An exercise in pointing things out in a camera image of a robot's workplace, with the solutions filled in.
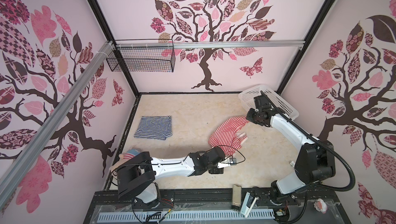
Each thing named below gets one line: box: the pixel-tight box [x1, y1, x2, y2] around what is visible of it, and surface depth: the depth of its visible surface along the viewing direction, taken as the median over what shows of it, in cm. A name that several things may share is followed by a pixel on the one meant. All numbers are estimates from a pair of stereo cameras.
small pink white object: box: [313, 198, 328, 214], surface depth 70 cm
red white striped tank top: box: [208, 115, 250, 156], surface depth 93 cm
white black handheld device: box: [240, 191, 260, 219], surface depth 71 cm
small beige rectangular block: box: [232, 184, 242, 207], surface depth 74 cm
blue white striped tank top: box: [133, 115, 173, 141], surface depth 100 cm
